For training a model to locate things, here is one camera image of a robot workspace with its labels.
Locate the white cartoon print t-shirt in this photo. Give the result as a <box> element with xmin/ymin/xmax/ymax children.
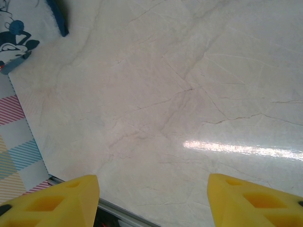
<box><xmin>0</xmin><ymin>0</ymin><xmax>70</xmax><ymax>75</ymax></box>

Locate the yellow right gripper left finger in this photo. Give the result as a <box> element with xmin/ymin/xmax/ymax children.
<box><xmin>0</xmin><ymin>174</ymin><xmax>100</xmax><ymax>227</ymax></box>

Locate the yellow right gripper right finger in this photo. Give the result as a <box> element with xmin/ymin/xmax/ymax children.
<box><xmin>207</xmin><ymin>173</ymin><xmax>303</xmax><ymax>227</ymax></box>

